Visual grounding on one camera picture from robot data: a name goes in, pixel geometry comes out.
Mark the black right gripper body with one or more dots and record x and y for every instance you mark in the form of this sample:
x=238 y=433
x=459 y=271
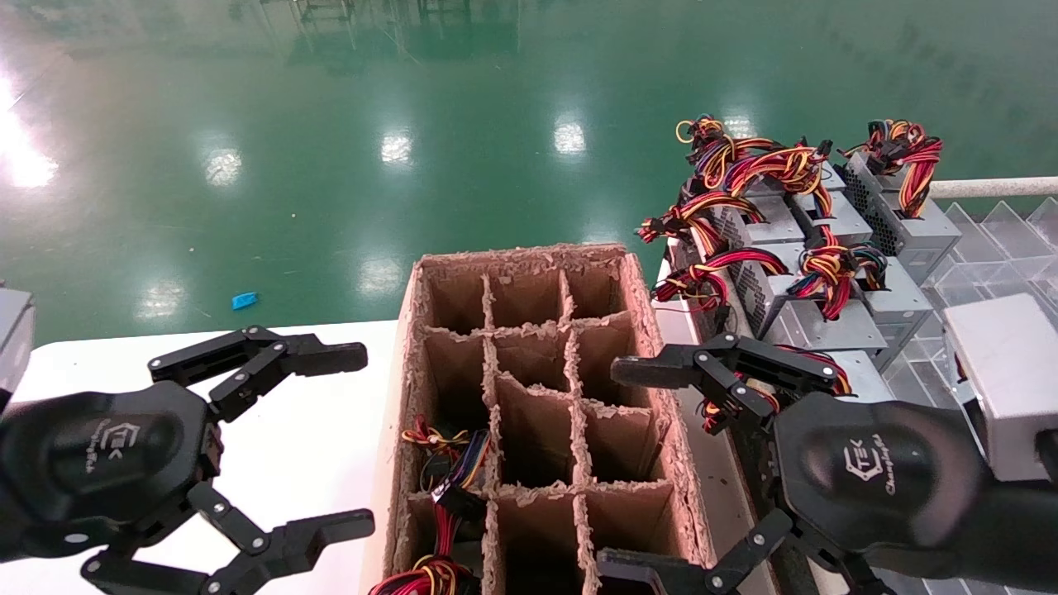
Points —
x=876 y=479

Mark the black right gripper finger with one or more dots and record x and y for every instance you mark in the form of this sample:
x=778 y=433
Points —
x=719 y=359
x=661 y=574

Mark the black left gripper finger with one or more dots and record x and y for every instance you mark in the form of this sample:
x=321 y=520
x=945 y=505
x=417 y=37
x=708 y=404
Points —
x=273 y=351
x=306 y=537

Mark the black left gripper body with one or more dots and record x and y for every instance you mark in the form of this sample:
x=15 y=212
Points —
x=91 y=454

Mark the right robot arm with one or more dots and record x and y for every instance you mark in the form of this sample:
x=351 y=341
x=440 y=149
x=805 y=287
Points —
x=1033 y=537

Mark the small blue floor scrap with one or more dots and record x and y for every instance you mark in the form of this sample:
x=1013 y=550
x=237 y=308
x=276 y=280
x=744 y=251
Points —
x=245 y=301

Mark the tall brown cardboard box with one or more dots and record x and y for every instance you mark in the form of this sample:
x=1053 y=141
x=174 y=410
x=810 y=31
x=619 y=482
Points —
x=678 y=479

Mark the black conveyor edge strip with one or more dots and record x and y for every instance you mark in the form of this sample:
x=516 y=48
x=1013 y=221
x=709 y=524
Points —
x=756 y=471

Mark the brown cardboard divider grid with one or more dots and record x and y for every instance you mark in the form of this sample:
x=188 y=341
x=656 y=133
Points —
x=579 y=446

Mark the grey patterned platform surface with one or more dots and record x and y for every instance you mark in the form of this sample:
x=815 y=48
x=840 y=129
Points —
x=1008 y=256

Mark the long white pipe rail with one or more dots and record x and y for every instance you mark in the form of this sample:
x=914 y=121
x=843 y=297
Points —
x=742 y=321

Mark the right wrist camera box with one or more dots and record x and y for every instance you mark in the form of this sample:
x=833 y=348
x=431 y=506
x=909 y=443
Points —
x=1008 y=388

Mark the short white pipe rail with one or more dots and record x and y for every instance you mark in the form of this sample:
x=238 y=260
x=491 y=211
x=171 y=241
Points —
x=992 y=188

